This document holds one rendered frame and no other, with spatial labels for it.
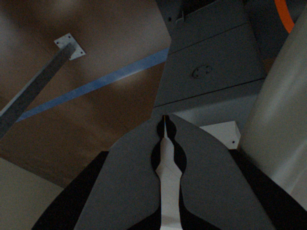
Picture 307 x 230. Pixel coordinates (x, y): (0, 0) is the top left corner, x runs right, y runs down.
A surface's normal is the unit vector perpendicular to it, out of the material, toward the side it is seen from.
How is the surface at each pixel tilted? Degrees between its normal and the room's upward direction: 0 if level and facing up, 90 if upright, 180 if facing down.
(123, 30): 0
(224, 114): 0
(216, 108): 0
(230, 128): 90
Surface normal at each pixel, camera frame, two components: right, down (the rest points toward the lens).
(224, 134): -0.52, -0.62
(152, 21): -0.20, 0.76
